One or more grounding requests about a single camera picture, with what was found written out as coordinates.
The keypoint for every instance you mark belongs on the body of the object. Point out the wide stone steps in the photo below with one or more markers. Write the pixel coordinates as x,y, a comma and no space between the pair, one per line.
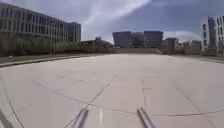
136,50

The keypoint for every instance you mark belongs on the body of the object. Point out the pale stone slab plaza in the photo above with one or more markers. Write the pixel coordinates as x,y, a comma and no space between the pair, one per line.
120,73

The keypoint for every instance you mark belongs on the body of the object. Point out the row of trees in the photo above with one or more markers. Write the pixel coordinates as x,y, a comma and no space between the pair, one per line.
33,46

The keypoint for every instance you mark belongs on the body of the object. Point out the pale low building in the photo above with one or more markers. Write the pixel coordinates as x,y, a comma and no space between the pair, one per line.
191,46

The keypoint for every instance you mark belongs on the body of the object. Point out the glass-fronted block building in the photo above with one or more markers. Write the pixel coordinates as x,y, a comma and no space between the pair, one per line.
137,39

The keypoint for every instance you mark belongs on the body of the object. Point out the grey mid-rise building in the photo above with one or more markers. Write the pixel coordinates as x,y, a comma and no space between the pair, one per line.
170,44

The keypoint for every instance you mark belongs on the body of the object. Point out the pale stone kerb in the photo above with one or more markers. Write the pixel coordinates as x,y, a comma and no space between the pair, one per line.
36,60

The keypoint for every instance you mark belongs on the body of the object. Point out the robot's own part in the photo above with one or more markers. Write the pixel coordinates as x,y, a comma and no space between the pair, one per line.
145,119
81,120

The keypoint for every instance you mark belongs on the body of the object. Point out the white gridded office building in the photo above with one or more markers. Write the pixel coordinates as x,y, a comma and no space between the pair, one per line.
213,33

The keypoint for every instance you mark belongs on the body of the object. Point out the grass strip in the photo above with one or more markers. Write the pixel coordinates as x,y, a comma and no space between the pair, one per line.
26,58

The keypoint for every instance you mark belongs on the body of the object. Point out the low dark-roofed building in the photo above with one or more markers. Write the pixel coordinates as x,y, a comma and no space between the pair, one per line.
96,44

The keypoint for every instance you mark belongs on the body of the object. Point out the long grey office building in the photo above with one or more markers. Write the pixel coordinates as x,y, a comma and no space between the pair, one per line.
33,28

